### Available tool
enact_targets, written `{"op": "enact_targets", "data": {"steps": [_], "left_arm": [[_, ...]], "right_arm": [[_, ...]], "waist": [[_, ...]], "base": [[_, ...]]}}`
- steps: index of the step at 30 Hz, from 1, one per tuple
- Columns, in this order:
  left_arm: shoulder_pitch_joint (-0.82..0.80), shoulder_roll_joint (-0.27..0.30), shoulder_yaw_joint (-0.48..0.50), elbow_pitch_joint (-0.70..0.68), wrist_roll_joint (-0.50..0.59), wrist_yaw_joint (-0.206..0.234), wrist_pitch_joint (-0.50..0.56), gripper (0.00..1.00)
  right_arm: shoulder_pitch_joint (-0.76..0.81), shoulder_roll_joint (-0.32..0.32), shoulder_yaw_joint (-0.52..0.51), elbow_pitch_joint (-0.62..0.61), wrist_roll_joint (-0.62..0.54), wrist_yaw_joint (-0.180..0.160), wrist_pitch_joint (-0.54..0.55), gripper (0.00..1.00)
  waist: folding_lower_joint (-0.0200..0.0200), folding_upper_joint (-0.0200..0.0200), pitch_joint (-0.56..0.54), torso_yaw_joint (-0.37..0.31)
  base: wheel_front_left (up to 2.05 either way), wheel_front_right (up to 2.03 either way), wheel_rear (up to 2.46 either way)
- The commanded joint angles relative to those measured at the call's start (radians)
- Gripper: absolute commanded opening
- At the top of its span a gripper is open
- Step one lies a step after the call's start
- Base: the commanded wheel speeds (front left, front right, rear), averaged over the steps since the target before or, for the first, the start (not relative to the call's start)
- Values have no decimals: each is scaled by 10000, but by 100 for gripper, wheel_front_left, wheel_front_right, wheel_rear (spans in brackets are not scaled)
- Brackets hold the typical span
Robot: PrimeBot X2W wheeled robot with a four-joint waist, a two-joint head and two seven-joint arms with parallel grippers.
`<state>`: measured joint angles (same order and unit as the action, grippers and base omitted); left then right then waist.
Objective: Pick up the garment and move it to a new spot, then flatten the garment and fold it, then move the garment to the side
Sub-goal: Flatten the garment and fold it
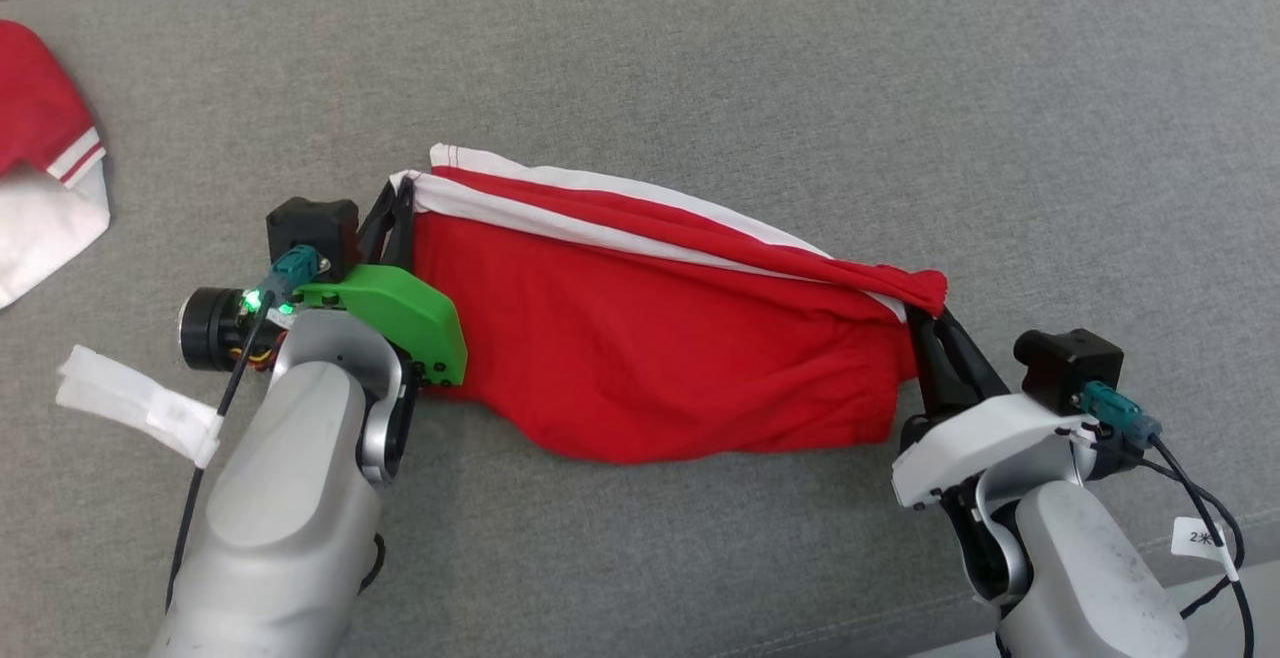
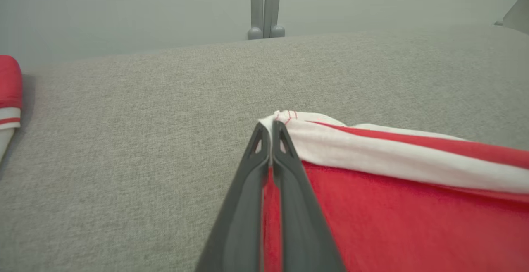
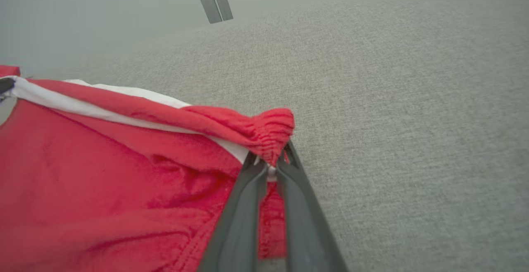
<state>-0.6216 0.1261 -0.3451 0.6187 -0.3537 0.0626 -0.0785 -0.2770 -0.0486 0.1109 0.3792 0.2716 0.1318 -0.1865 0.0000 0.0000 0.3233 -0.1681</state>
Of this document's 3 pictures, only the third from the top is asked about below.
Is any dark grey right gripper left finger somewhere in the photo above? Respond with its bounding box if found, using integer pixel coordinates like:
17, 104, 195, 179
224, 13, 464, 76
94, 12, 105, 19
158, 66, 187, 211
198, 151, 268, 272

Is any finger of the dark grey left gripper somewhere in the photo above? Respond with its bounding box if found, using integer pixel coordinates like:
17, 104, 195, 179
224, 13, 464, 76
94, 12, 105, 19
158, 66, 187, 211
0, 78, 16, 97

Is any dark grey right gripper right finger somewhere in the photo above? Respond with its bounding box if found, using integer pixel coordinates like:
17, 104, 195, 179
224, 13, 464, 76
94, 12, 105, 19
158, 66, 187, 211
276, 141, 348, 272

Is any red and white jersey garment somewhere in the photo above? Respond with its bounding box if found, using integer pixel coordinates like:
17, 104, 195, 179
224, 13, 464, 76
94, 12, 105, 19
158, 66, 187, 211
0, 65, 295, 272

